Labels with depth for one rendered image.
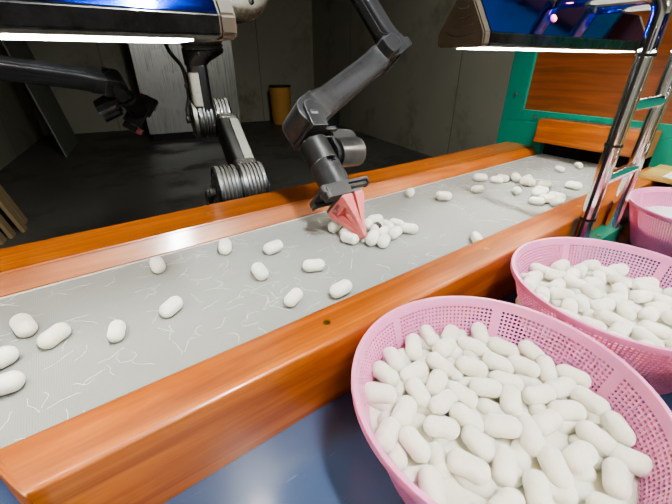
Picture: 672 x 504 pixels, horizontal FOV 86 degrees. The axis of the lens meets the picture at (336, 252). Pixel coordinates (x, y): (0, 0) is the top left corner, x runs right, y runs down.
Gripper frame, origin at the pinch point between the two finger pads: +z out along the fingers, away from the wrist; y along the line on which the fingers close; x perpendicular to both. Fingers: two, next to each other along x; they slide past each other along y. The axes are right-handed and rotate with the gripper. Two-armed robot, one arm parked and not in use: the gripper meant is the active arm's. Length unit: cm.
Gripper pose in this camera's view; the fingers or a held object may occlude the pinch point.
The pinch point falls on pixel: (361, 233)
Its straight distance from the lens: 62.8
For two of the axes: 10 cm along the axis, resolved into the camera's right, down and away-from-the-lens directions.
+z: 4.5, 8.6, -2.3
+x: -3.9, 4.2, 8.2
